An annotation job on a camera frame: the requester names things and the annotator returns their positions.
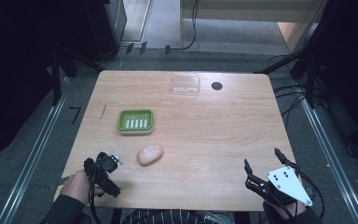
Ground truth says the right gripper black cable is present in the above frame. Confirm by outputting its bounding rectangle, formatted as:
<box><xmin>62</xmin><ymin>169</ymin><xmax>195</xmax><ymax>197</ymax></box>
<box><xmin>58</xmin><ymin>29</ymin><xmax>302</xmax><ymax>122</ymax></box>
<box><xmin>295</xmin><ymin>169</ymin><xmax>326</xmax><ymax>219</ymax></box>

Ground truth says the green soap dish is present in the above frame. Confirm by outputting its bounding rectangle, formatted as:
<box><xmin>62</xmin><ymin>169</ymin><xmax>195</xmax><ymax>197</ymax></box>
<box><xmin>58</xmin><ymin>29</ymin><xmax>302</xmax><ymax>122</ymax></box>
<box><xmin>117</xmin><ymin>108</ymin><xmax>155</xmax><ymax>136</ymax></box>

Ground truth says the metal floor rail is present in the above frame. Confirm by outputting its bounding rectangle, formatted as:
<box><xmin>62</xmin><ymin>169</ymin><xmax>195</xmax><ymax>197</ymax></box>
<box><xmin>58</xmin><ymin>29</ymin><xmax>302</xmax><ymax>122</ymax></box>
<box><xmin>298</xmin><ymin>97</ymin><xmax>358</xmax><ymax>224</ymax></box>
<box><xmin>0</xmin><ymin>76</ymin><xmax>72</xmax><ymax>224</ymax></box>

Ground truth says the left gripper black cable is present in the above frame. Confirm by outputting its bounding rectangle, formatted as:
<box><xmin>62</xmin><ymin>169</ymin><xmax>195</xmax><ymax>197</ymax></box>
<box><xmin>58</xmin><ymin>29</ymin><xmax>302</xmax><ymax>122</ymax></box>
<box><xmin>87</xmin><ymin>174</ymin><xmax>103</xmax><ymax>224</ymax></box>

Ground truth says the clear plastic lid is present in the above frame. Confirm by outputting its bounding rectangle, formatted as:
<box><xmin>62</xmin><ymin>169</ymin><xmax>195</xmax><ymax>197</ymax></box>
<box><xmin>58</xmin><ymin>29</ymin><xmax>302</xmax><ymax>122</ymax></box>
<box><xmin>170</xmin><ymin>75</ymin><xmax>201</xmax><ymax>97</ymax></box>

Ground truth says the pale wooden furniture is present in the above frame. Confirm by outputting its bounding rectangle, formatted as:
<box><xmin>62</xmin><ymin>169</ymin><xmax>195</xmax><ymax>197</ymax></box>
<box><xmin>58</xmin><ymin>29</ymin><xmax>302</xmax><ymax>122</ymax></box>
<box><xmin>179</xmin><ymin>0</ymin><xmax>329</xmax><ymax>53</ymax></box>

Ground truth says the person's striped clothing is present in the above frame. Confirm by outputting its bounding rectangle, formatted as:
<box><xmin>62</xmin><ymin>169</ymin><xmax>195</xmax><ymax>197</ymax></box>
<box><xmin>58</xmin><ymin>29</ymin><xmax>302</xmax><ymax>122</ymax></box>
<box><xmin>119</xmin><ymin>208</ymin><xmax>235</xmax><ymax>224</ymax></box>

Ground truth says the black stand frame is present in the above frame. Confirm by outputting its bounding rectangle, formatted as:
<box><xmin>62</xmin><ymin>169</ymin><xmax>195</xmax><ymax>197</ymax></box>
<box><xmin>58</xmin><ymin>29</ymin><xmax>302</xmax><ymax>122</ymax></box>
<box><xmin>49</xmin><ymin>46</ymin><xmax>107</xmax><ymax>107</ymax></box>
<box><xmin>254</xmin><ymin>29</ymin><xmax>320</xmax><ymax>109</ymax></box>

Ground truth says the peach soap bar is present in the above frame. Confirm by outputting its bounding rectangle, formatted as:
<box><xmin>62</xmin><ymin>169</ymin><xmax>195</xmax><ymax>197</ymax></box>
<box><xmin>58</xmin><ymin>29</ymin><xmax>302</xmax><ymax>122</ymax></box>
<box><xmin>136</xmin><ymin>143</ymin><xmax>165</xmax><ymax>167</ymax></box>

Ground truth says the person's right hand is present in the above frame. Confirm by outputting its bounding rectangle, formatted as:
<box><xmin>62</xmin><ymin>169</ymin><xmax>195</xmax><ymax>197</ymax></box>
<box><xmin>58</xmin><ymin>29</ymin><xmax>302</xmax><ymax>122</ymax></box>
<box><xmin>262</xmin><ymin>199</ymin><xmax>307</xmax><ymax>218</ymax></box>

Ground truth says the person's left hand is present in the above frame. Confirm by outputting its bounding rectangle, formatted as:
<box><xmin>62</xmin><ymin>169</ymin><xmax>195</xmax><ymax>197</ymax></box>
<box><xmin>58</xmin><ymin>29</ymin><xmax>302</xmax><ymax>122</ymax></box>
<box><xmin>60</xmin><ymin>169</ymin><xmax>105</xmax><ymax>206</ymax></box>

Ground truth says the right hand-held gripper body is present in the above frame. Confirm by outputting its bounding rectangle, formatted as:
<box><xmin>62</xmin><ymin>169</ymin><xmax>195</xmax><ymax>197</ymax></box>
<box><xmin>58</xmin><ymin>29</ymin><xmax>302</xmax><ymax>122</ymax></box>
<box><xmin>244</xmin><ymin>165</ymin><xmax>313</xmax><ymax>207</ymax></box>

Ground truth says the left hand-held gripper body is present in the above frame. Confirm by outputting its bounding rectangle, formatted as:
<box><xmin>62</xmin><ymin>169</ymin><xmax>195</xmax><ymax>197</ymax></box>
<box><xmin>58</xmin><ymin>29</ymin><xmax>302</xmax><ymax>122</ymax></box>
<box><xmin>90</xmin><ymin>150</ymin><xmax>124</xmax><ymax>199</ymax></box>

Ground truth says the black hanging cable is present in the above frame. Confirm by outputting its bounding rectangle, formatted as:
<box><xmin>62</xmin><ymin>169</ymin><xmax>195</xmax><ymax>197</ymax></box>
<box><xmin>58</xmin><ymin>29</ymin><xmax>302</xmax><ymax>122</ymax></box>
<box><xmin>164</xmin><ymin>0</ymin><xmax>200</xmax><ymax>56</ymax></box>

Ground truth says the dark cabinet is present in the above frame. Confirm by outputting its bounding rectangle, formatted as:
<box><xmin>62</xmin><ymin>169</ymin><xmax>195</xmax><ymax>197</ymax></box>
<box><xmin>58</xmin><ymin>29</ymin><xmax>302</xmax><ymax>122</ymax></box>
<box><xmin>83</xmin><ymin>0</ymin><xmax>129</xmax><ymax>63</ymax></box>

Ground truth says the white thin cable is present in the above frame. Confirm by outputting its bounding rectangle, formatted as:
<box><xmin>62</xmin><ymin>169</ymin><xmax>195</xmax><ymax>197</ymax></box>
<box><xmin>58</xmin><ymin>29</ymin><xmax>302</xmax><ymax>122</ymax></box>
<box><xmin>101</xmin><ymin>46</ymin><xmax>129</xmax><ymax>71</ymax></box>

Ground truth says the bundle of black floor cables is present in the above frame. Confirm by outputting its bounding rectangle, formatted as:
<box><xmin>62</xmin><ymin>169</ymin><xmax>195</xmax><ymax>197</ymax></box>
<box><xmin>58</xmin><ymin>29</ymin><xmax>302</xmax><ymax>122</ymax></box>
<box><xmin>267</xmin><ymin>54</ymin><xmax>316</xmax><ymax>130</ymax></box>

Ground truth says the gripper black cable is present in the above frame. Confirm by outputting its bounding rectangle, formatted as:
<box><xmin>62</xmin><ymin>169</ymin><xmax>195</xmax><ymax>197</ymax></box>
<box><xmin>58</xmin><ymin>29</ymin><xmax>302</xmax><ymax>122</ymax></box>
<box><xmin>295</xmin><ymin>169</ymin><xmax>326</xmax><ymax>219</ymax></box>
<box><xmin>87</xmin><ymin>174</ymin><xmax>103</xmax><ymax>224</ymax></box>

